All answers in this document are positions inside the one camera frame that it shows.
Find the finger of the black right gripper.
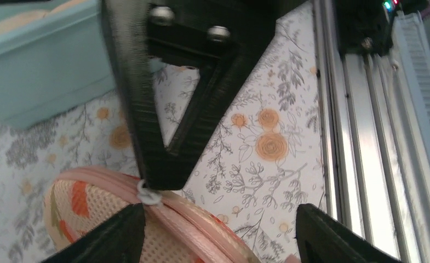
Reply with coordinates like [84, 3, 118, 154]
[100, 1, 277, 190]

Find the floral patterned table mat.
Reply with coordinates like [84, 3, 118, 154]
[0, 2, 325, 262]

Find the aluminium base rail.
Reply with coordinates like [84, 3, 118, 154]
[313, 1, 430, 262]

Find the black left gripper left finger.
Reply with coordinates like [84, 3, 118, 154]
[42, 204, 146, 263]

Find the mint green plastic bin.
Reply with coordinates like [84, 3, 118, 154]
[0, 1, 114, 129]

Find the beige bra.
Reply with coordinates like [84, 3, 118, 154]
[0, 0, 85, 35]

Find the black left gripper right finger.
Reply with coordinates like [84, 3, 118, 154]
[296, 203, 400, 263]

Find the floral tulip mesh laundry bag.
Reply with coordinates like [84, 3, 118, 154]
[42, 166, 302, 263]

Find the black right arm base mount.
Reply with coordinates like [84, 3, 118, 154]
[333, 0, 430, 56]

